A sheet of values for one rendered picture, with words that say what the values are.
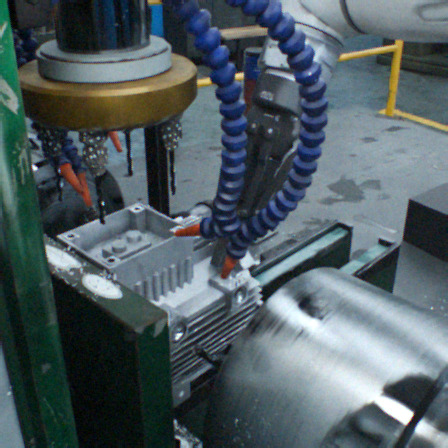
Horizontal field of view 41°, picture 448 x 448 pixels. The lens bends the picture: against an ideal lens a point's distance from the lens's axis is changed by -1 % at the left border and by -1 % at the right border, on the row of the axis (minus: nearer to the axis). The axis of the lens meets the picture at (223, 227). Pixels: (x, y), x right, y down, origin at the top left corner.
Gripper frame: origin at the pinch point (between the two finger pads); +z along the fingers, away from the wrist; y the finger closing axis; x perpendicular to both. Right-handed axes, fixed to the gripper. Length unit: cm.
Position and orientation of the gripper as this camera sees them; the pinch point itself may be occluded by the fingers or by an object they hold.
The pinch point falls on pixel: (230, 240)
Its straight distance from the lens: 74.0
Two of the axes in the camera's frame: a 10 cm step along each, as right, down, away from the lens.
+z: -3.4, 9.3, 1.0
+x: 6.0, 1.4, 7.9
